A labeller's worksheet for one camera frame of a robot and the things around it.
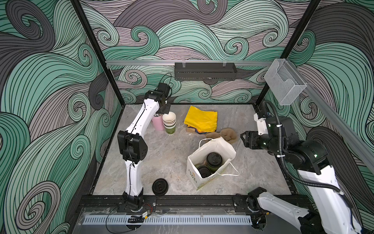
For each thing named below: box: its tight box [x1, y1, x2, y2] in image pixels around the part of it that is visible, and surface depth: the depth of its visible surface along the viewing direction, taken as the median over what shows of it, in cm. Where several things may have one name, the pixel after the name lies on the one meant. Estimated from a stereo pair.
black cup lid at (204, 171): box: [196, 165, 212, 178], surface depth 73 cm
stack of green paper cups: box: [162, 111, 177, 135], surface depth 94 cm
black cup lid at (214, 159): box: [206, 152, 223, 168], surface depth 78 cm
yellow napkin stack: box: [184, 105, 218, 134], surface depth 106 cm
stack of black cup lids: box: [151, 177, 169, 197], surface depth 78 cm
